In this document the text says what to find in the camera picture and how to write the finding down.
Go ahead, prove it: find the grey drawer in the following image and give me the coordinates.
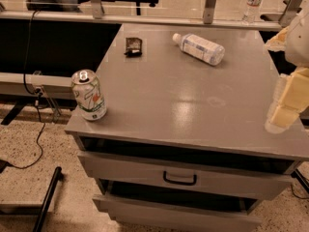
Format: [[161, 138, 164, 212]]
[[93, 193, 261, 232], [78, 151, 292, 200]]

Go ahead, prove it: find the green white soda can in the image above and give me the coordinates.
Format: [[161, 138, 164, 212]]
[[71, 70, 107, 121]]

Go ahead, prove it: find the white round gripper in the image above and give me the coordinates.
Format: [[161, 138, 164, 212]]
[[265, 7, 309, 133]]

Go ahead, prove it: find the clear plastic water bottle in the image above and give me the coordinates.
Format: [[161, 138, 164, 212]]
[[173, 33, 225, 66]]

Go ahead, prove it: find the grey metal drawer cabinet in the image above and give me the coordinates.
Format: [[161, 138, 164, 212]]
[[67, 24, 309, 218]]

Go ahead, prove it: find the lower grey drawer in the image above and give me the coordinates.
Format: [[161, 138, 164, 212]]
[[93, 193, 261, 232]]

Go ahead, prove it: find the black metal floor leg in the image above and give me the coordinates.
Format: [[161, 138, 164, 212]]
[[32, 166, 63, 232]]

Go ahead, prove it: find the upper grey drawer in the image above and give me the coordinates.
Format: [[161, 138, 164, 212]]
[[78, 151, 292, 200]]

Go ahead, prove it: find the black drawer handle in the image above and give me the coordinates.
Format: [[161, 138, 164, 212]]
[[162, 171, 197, 187]]

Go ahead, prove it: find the black power cable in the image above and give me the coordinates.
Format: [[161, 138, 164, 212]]
[[6, 10, 46, 170]]

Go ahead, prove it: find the background clear water bottle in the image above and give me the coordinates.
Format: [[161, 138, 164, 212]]
[[242, 0, 263, 25]]

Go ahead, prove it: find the metal railing frame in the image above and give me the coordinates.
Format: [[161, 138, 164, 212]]
[[0, 0, 309, 32]]

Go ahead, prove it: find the dark crumpled snack wrapper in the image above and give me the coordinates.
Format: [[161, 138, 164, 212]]
[[125, 38, 142, 57]]

